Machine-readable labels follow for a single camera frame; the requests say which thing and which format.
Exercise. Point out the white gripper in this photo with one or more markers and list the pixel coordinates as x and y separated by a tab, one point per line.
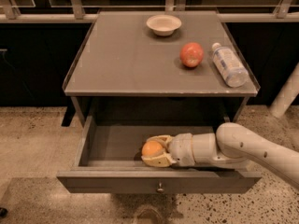
183	149

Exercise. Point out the orange fruit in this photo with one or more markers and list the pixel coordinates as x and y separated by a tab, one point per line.
151	148

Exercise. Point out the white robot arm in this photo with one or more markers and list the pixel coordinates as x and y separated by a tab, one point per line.
231	146

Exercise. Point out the metal drawer knob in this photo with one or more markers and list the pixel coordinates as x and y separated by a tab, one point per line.
160	188

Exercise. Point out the open grey top drawer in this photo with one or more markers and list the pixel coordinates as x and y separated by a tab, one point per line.
109	161

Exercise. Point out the grey cabinet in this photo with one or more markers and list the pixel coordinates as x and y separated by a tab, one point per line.
138	76

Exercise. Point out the red apple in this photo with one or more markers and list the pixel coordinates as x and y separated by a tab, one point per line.
191	54

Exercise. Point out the clear plastic water bottle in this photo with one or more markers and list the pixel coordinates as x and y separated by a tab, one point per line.
229	66

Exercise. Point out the white paper bowl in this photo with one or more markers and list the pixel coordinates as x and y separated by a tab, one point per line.
163	25

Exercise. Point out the metal window railing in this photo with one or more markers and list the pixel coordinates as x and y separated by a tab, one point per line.
63	11

